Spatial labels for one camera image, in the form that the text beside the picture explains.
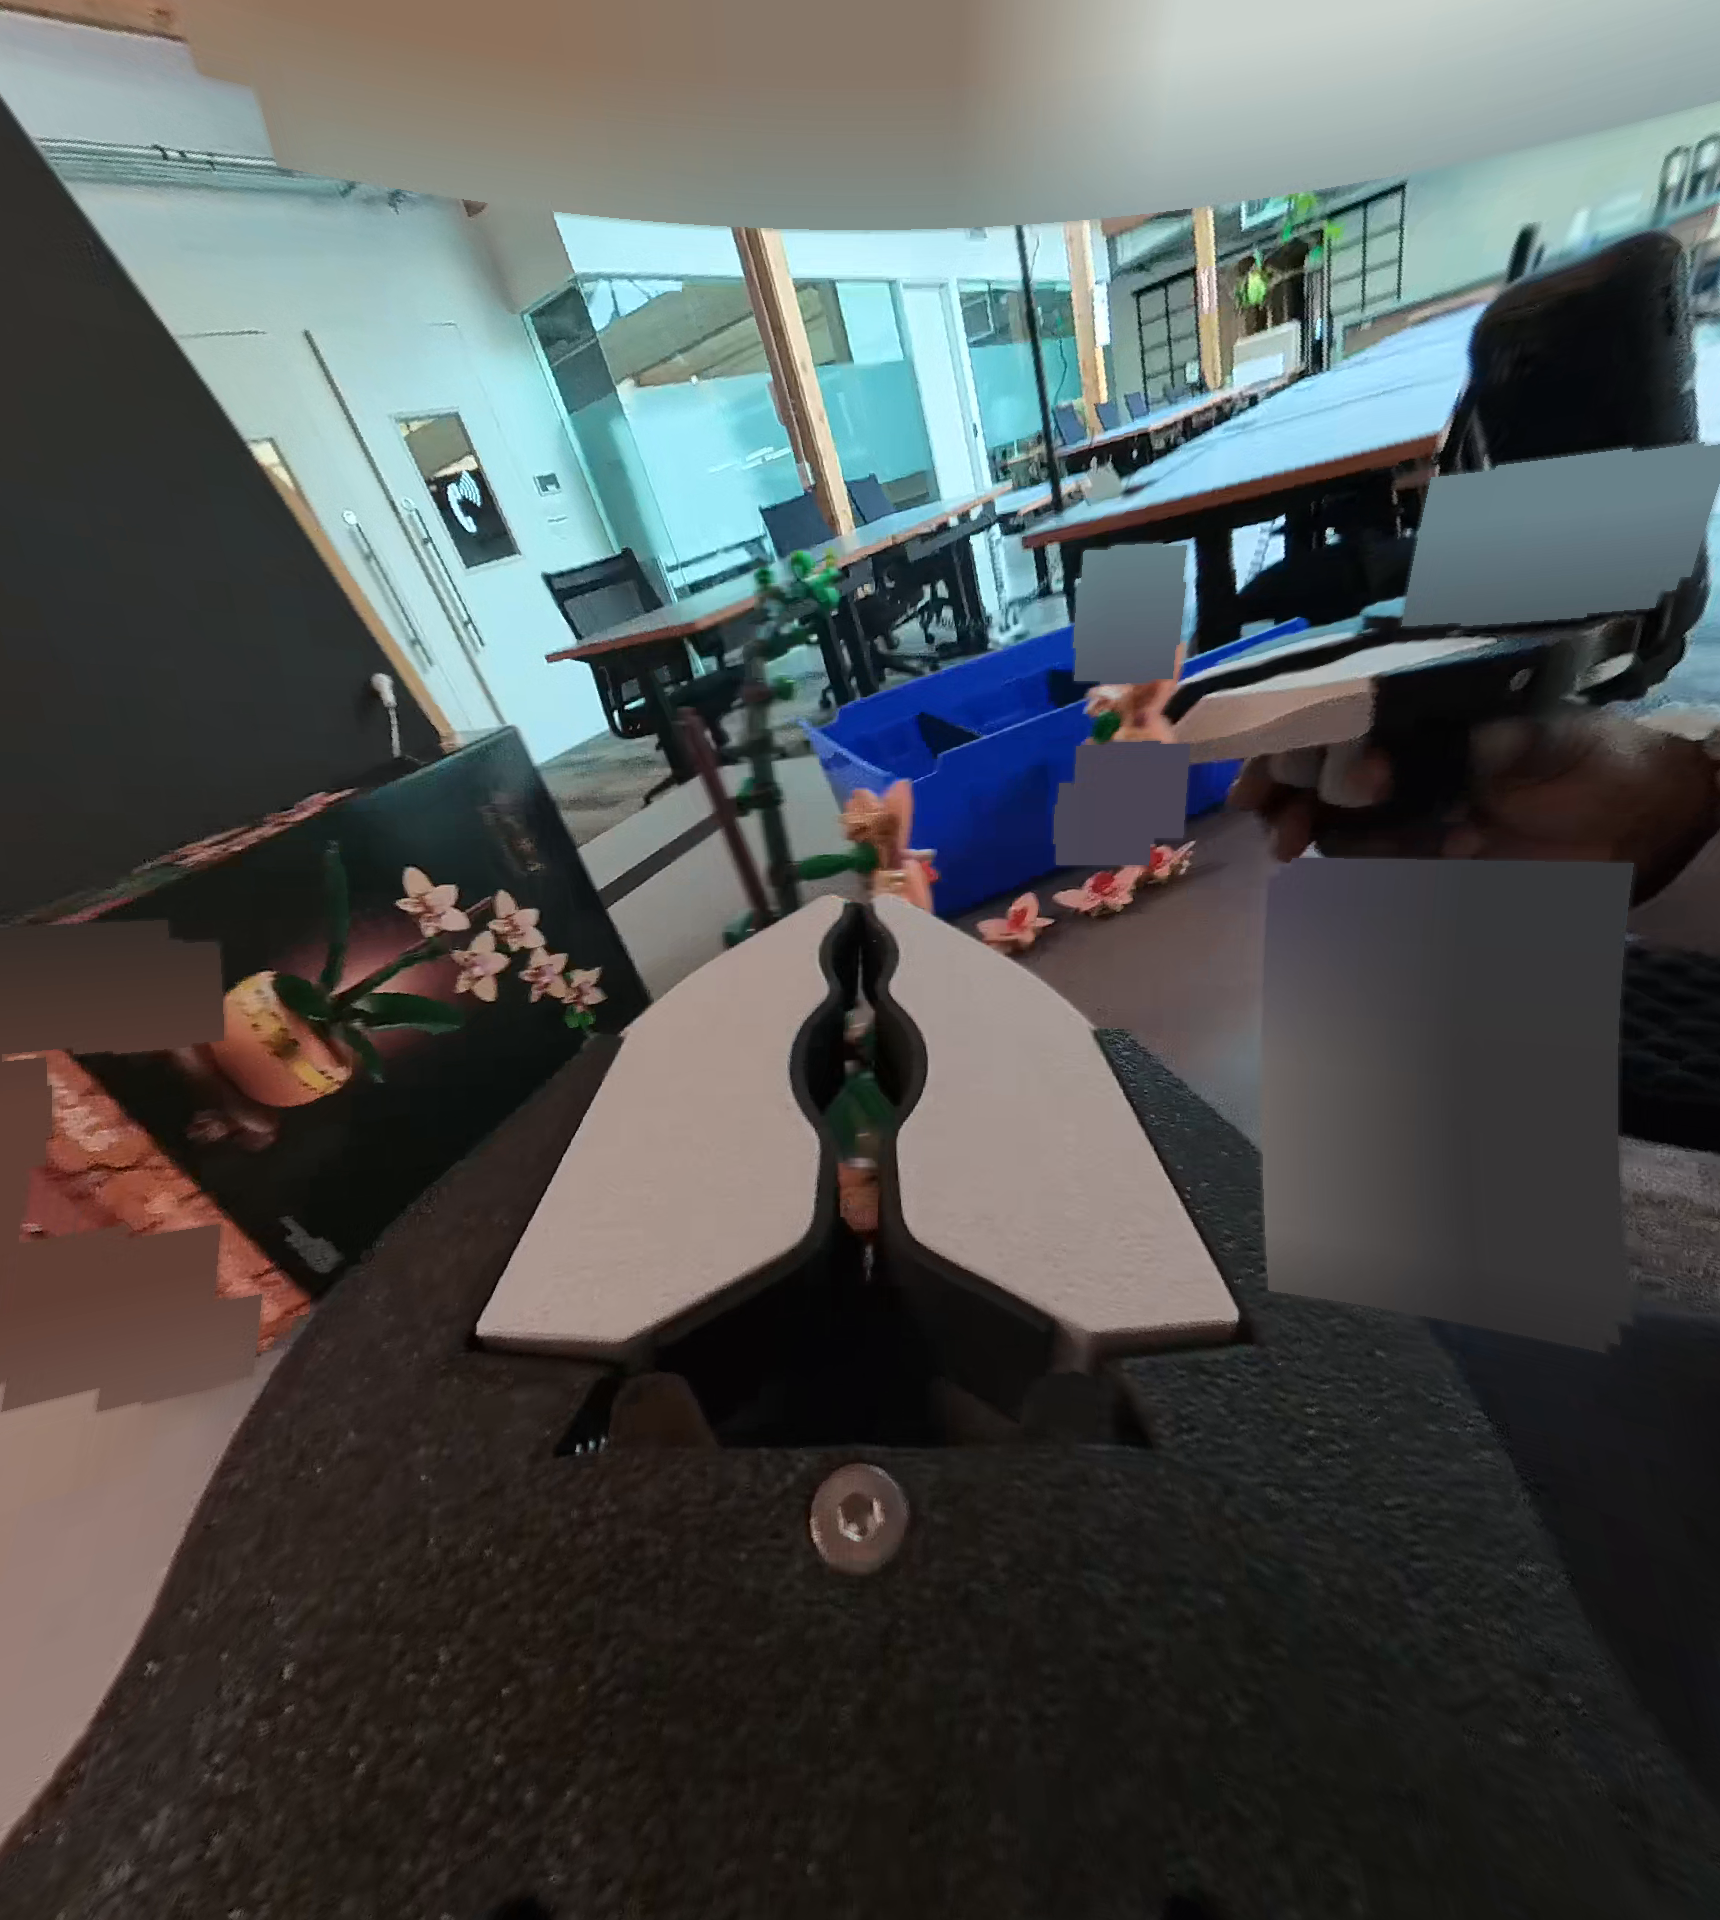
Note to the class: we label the phone icon door window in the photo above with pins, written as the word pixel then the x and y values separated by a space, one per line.
pixel 463 503

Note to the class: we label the grey desk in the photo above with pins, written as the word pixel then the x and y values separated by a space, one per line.
pixel 1143 978

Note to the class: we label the hanging green plant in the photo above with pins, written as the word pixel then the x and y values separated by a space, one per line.
pixel 1257 276

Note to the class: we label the black pole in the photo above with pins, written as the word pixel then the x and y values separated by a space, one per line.
pixel 1034 360

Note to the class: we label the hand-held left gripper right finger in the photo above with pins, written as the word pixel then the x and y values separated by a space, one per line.
pixel 1038 1153

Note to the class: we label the wooden pillar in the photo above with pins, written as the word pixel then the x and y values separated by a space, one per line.
pixel 1087 329
pixel 1207 298
pixel 791 375

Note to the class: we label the black divider panel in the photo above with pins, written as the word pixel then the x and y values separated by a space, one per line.
pixel 80 522

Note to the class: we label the black office chair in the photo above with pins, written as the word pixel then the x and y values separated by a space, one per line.
pixel 605 592

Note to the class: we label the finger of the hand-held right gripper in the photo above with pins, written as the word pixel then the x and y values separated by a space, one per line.
pixel 1265 713
pixel 1327 642

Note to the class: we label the dark office chair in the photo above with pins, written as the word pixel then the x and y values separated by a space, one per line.
pixel 795 522

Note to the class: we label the blue plastic bin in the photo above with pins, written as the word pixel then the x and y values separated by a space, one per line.
pixel 982 778

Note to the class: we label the brick orchid plant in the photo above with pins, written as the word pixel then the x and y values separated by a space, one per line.
pixel 764 749

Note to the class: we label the black mesh chair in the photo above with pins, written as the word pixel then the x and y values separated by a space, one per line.
pixel 1715 1050

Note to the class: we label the person's right hand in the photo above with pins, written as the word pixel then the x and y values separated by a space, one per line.
pixel 1580 778

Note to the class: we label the long office table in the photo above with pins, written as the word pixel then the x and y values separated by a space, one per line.
pixel 1250 433

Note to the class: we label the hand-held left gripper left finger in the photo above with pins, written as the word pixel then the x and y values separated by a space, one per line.
pixel 680 1153

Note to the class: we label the black orchid product box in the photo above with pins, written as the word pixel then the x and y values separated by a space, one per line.
pixel 502 819

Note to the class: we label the white pink brick flower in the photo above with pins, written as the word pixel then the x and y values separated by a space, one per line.
pixel 1017 923
pixel 1166 865
pixel 1128 711
pixel 1097 890

